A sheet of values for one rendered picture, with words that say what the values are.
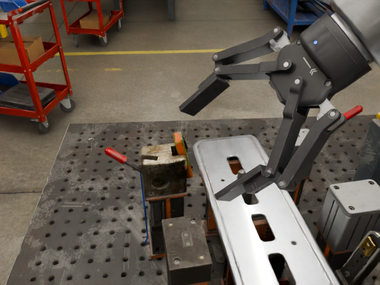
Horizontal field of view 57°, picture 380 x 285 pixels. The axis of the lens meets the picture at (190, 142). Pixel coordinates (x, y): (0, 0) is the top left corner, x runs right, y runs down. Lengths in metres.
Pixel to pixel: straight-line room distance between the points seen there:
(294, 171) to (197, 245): 0.36
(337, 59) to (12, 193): 2.30
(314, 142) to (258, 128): 1.22
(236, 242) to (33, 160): 2.14
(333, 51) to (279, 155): 0.12
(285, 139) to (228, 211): 0.43
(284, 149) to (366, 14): 0.15
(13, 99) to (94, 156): 1.59
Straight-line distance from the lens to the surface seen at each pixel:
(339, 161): 1.51
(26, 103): 2.86
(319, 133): 0.37
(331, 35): 0.37
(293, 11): 4.69
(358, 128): 1.73
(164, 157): 0.83
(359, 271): 0.72
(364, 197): 0.74
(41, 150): 2.79
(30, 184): 2.52
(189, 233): 0.71
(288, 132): 0.38
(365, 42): 0.37
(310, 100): 0.39
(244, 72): 0.43
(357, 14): 0.37
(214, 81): 0.45
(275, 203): 0.83
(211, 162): 0.91
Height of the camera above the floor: 1.58
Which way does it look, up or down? 37 degrees down
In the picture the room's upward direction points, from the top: straight up
